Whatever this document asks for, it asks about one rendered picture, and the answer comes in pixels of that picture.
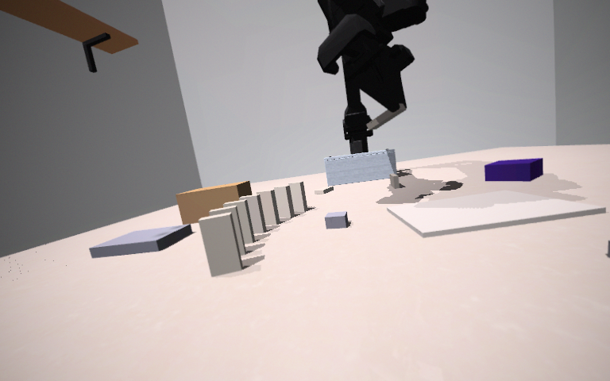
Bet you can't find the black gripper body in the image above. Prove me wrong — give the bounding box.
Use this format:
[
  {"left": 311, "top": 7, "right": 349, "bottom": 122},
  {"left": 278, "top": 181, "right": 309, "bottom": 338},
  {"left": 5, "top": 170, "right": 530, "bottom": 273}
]
[{"left": 317, "top": 0, "right": 415, "bottom": 75}]

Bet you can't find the brown rectangular block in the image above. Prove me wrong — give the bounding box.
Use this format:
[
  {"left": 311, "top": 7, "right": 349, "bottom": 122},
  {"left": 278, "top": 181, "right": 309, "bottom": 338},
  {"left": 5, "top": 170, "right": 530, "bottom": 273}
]
[{"left": 176, "top": 181, "right": 253, "bottom": 225}]

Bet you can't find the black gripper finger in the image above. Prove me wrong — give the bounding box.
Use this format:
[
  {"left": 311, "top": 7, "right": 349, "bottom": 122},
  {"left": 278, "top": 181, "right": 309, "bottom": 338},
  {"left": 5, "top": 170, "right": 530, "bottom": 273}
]
[
  {"left": 345, "top": 44, "right": 400, "bottom": 112},
  {"left": 387, "top": 54, "right": 407, "bottom": 109}
]

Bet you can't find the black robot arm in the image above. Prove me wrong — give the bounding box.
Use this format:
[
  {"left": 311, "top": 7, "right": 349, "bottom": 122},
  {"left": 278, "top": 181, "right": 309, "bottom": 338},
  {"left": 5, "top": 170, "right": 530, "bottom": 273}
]
[{"left": 318, "top": 0, "right": 429, "bottom": 154}]

